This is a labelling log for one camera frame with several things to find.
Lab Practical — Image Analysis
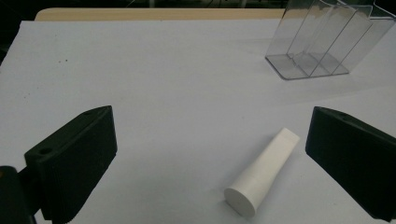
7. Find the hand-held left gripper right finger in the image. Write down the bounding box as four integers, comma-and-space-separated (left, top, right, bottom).
304, 105, 396, 223

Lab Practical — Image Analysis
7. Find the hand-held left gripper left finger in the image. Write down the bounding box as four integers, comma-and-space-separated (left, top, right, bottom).
23, 105, 119, 224

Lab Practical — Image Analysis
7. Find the white squeeze tube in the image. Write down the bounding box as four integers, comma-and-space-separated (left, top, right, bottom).
223, 127, 301, 217

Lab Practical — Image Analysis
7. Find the clear acrylic divided organizer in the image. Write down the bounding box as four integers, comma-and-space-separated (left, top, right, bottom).
264, 0, 396, 81

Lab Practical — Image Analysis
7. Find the white table cover sheet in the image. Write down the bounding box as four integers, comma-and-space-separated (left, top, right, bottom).
0, 19, 396, 224

